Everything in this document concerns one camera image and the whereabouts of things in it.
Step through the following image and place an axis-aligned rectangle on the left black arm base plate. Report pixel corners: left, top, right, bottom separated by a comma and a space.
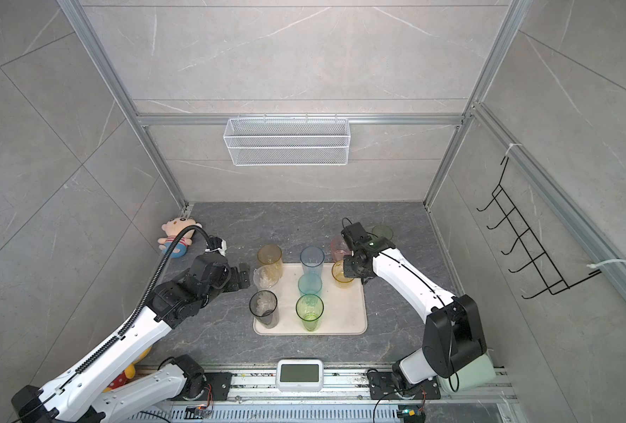
181, 373, 233, 402

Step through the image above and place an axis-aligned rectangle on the white wire mesh basket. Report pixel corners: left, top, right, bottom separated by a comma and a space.
223, 117, 352, 167

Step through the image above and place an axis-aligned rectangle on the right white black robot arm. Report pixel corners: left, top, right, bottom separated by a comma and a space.
341, 222, 487, 393

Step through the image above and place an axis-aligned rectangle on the dark grey smoked glass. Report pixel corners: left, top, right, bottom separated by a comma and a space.
249, 290, 279, 329

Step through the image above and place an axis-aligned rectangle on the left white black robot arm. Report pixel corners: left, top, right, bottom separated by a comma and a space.
12, 252, 250, 422

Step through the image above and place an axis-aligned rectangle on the blue glass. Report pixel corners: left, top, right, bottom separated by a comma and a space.
300, 246, 325, 277

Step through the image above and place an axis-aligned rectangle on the tall amber yellow glass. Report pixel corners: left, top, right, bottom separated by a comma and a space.
258, 243, 283, 282

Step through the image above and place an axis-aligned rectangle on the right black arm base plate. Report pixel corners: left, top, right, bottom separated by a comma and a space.
366, 368, 441, 401

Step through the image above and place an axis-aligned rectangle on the pink bear plush toy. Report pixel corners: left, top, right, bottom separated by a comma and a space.
158, 218, 201, 258

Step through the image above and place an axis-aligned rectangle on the teal glass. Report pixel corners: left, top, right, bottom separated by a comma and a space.
297, 273, 323, 296

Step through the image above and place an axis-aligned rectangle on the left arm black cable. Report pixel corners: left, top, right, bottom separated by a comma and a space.
74, 224, 213, 374

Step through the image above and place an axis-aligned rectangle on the pink glass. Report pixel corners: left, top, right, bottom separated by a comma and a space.
330, 234, 352, 263

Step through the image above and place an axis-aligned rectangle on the clear transparent glass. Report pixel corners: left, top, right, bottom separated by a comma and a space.
253, 264, 282, 290

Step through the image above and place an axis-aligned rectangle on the white digital timer display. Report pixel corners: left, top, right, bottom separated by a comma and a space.
276, 359, 323, 392

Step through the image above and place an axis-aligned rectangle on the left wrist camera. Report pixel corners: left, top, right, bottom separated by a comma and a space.
205, 236, 228, 256

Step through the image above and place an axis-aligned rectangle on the small circuit board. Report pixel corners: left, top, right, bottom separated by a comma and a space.
184, 405, 213, 419

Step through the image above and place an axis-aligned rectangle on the short green glass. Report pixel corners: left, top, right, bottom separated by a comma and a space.
371, 224, 394, 241

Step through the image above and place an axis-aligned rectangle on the yellow plush toy red dress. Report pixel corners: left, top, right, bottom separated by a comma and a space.
104, 347, 151, 392

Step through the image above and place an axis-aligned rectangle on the beige plastic tray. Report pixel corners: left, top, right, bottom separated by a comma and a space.
253, 264, 367, 336

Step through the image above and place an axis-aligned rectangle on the black wire hook rack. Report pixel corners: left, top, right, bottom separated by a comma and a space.
476, 157, 603, 301

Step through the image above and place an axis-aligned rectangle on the green yellow connector board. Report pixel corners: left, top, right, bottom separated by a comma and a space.
397, 406, 427, 423

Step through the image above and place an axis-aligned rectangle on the short yellow glass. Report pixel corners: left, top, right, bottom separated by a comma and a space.
331, 260, 355, 289

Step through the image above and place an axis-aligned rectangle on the mint green box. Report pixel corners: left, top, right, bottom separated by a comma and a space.
437, 354, 496, 394

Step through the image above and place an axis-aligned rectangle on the tall green glass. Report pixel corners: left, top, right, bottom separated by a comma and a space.
295, 294, 324, 331

